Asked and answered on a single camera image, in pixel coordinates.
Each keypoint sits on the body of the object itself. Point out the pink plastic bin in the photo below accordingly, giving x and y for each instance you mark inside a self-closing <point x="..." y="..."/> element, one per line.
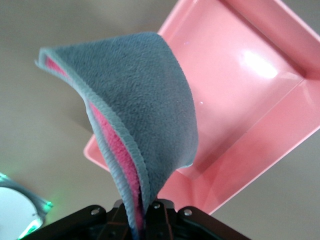
<point x="237" y="112"/>

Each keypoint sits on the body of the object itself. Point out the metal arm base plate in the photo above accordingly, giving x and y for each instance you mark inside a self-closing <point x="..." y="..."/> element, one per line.
<point x="32" y="195"/>

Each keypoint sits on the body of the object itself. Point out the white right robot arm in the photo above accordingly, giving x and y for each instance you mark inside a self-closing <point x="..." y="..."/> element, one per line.
<point x="12" y="212"/>

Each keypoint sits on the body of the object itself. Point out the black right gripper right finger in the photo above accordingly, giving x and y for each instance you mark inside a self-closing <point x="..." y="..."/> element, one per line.
<point x="190" y="225"/>

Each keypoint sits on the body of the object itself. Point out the grey and pink cloth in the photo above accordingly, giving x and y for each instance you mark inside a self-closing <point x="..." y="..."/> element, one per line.
<point x="140" y="100"/>

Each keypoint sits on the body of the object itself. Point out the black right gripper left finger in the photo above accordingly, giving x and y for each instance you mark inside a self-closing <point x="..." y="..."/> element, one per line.
<point x="82" y="222"/>

